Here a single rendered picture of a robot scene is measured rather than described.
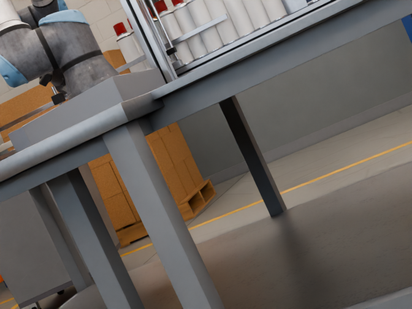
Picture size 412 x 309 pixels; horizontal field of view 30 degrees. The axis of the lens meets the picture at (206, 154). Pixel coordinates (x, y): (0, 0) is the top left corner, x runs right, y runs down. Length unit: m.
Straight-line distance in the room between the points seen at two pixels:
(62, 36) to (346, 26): 0.77
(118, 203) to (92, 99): 4.04
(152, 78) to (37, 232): 2.56
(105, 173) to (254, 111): 1.70
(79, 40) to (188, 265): 0.72
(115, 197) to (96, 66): 3.93
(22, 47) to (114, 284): 0.64
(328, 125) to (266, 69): 5.21
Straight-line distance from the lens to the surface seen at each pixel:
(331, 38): 1.58
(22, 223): 4.48
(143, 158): 1.55
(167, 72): 2.15
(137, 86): 1.93
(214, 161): 7.13
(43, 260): 4.51
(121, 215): 5.90
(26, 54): 2.01
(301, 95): 6.81
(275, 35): 1.56
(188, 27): 2.28
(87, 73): 1.98
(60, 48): 2.01
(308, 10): 2.15
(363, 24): 1.57
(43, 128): 1.95
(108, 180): 5.87
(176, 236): 1.56
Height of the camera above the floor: 0.77
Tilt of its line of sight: 4 degrees down
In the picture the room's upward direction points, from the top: 25 degrees counter-clockwise
